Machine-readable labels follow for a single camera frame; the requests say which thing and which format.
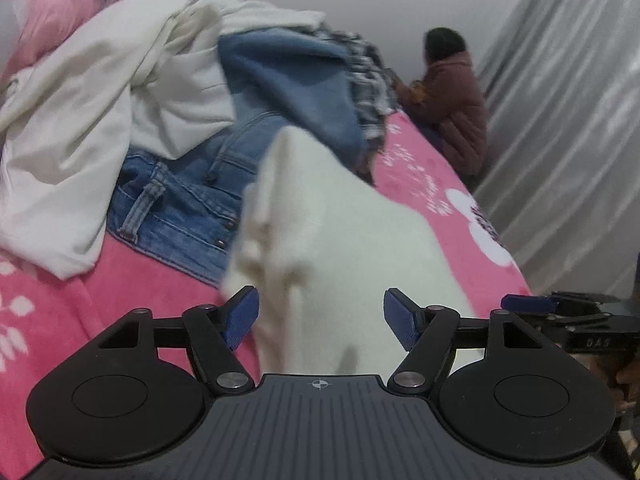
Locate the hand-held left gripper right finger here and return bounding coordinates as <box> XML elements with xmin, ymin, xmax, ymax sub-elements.
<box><xmin>382</xmin><ymin>287</ymin><xmax>548</xmax><ymax>396</ymax></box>

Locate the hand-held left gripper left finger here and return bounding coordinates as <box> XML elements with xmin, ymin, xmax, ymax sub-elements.
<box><xmin>95</xmin><ymin>285</ymin><xmax>261</xmax><ymax>395</ymax></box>

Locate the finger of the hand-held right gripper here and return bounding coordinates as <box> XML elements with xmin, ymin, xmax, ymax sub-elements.
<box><xmin>501</xmin><ymin>291</ymin><xmax>608</xmax><ymax>328</ymax></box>

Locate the cream knit sweater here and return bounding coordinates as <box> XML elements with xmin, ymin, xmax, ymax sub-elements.
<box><xmin>222</xmin><ymin>125</ymin><xmax>486</xmax><ymax>376</ymax></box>

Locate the person's right hand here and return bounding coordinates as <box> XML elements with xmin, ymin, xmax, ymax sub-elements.
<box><xmin>585</xmin><ymin>352</ymin><xmax>638</xmax><ymax>413</ymax></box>

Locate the pink floral blanket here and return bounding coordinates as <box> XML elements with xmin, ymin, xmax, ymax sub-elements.
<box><xmin>0</xmin><ymin>110</ymin><xmax>533</xmax><ymax>480</ymax></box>

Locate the grey curtain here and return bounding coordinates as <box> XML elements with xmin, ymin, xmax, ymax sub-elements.
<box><xmin>472</xmin><ymin>0</ymin><xmax>640</xmax><ymax>301</ymax></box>

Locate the dark plaid shirt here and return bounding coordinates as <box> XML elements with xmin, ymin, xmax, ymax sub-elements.
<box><xmin>312</xmin><ymin>27</ymin><xmax>401</xmax><ymax>141</ymax></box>

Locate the white cotton garment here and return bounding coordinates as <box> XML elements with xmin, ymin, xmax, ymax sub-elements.
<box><xmin>0</xmin><ymin>0</ymin><xmax>328</xmax><ymax>281</ymax></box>

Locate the pink grey quilt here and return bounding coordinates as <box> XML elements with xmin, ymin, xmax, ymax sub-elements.
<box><xmin>0</xmin><ymin>0</ymin><xmax>143</xmax><ymax>81</ymax></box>

